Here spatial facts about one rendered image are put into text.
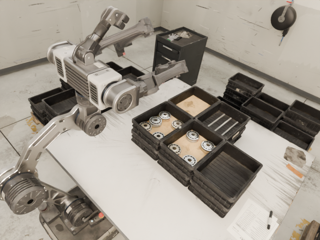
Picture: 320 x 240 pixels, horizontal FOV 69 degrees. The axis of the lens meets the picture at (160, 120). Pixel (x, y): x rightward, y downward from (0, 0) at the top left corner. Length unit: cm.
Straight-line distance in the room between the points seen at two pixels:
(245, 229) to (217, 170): 39
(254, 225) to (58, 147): 146
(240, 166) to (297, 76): 321
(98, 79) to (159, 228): 94
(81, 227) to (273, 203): 141
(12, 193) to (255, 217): 144
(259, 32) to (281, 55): 55
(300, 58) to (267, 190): 313
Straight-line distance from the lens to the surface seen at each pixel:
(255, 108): 306
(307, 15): 456
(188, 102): 220
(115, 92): 105
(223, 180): 166
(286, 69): 479
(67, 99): 273
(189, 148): 176
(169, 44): 321
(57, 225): 211
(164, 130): 186
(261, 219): 178
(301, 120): 313
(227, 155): 183
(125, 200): 161
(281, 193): 198
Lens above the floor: 210
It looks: 41 degrees down
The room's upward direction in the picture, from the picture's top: 9 degrees clockwise
